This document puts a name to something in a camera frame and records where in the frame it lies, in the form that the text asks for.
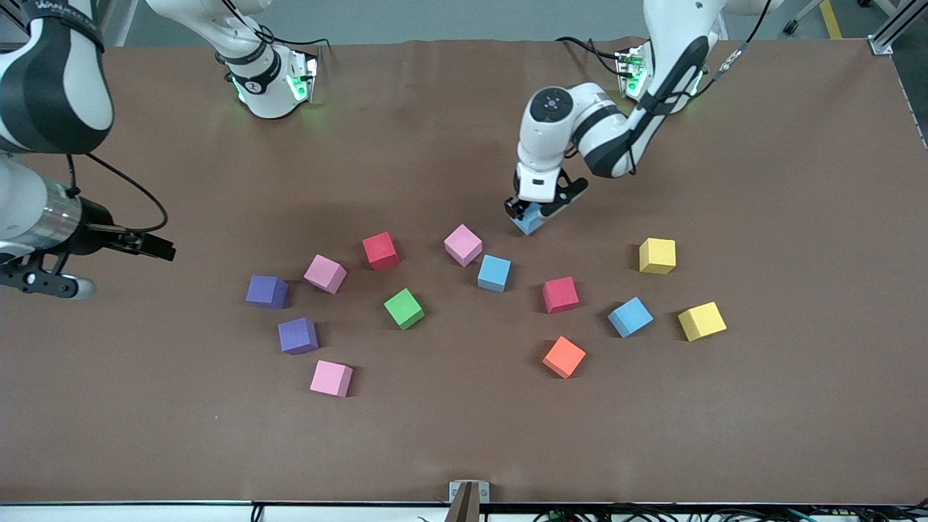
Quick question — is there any blue foam cube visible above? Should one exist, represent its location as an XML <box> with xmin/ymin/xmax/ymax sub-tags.
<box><xmin>607</xmin><ymin>297</ymin><xmax>655</xmax><ymax>339</ymax></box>
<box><xmin>513</xmin><ymin>203</ymin><xmax>547</xmax><ymax>236</ymax></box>
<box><xmin>477</xmin><ymin>254</ymin><xmax>512</xmax><ymax>294</ymax></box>

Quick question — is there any pink foam cube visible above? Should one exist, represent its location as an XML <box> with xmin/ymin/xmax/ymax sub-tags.
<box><xmin>310</xmin><ymin>360</ymin><xmax>355</xmax><ymax>398</ymax></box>
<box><xmin>303</xmin><ymin>254</ymin><xmax>348</xmax><ymax>295</ymax></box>
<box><xmin>444</xmin><ymin>223</ymin><xmax>484</xmax><ymax>268</ymax></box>

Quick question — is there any purple foam cube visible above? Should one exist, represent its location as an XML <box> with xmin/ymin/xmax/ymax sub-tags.
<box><xmin>277</xmin><ymin>317</ymin><xmax>320</xmax><ymax>356</ymax></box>
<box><xmin>245</xmin><ymin>274</ymin><xmax>290</xmax><ymax>310</ymax></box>

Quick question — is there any crimson foam cube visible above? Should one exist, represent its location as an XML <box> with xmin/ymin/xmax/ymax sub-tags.
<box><xmin>542</xmin><ymin>276</ymin><xmax>581</xmax><ymax>315</ymax></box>

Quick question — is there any yellow foam cube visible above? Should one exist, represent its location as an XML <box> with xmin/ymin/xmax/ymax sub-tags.
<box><xmin>677</xmin><ymin>301</ymin><xmax>728</xmax><ymax>343</ymax></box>
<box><xmin>639</xmin><ymin>237</ymin><xmax>677</xmax><ymax>276</ymax></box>

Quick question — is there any red foam cube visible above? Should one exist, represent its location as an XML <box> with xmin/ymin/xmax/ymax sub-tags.
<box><xmin>362</xmin><ymin>231</ymin><xmax>402</xmax><ymax>272</ymax></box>

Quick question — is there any orange foam cube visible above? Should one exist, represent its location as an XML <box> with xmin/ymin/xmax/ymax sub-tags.
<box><xmin>542</xmin><ymin>336</ymin><xmax>587</xmax><ymax>380</ymax></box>

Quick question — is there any base connector box green light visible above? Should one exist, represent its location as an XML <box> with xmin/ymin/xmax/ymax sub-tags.
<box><xmin>615</xmin><ymin>45</ymin><xmax>647</xmax><ymax>99</ymax></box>
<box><xmin>286</xmin><ymin>51</ymin><xmax>320</xmax><ymax>103</ymax></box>

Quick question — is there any green foam cube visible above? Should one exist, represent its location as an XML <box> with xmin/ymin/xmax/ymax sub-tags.
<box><xmin>384</xmin><ymin>287</ymin><xmax>426</xmax><ymax>331</ymax></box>

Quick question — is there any brown table mat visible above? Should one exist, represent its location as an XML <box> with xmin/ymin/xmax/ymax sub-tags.
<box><xmin>0</xmin><ymin>36</ymin><xmax>928</xmax><ymax>506</ymax></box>

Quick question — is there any grey cart leg with caster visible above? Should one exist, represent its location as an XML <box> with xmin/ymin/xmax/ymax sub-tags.
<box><xmin>782</xmin><ymin>0</ymin><xmax>824</xmax><ymax>36</ymax></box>

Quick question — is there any black base cable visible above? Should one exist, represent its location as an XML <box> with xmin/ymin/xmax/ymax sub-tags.
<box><xmin>555</xmin><ymin>35</ymin><xmax>626</xmax><ymax>77</ymax></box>

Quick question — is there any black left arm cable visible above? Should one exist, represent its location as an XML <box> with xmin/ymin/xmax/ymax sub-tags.
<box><xmin>681</xmin><ymin>0</ymin><xmax>774</xmax><ymax>102</ymax></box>

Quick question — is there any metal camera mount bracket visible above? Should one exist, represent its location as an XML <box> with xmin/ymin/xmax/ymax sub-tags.
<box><xmin>446</xmin><ymin>480</ymin><xmax>492</xmax><ymax>522</ymax></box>

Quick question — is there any aluminium frame post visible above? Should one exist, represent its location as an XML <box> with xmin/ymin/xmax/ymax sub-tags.
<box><xmin>866</xmin><ymin>0</ymin><xmax>928</xmax><ymax>56</ymax></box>

